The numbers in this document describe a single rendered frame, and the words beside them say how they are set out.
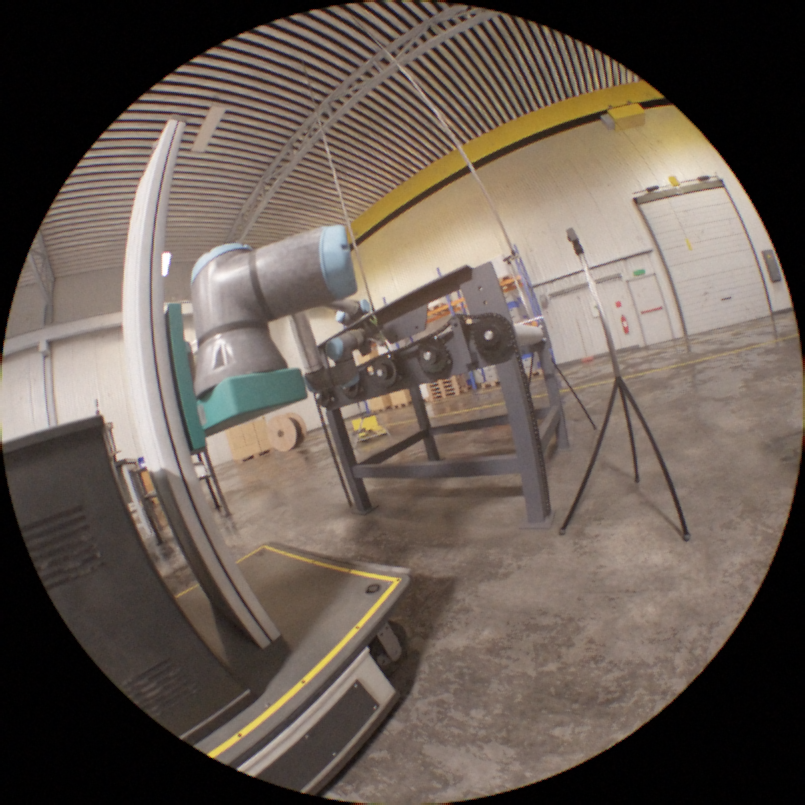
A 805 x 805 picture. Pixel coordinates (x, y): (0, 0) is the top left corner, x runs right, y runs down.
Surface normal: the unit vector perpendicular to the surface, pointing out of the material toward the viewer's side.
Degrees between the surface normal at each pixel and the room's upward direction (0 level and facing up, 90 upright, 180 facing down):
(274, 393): 90
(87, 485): 90
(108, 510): 90
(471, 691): 0
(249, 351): 70
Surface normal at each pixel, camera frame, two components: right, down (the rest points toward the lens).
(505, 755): -0.28, -0.96
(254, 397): 0.83, -0.22
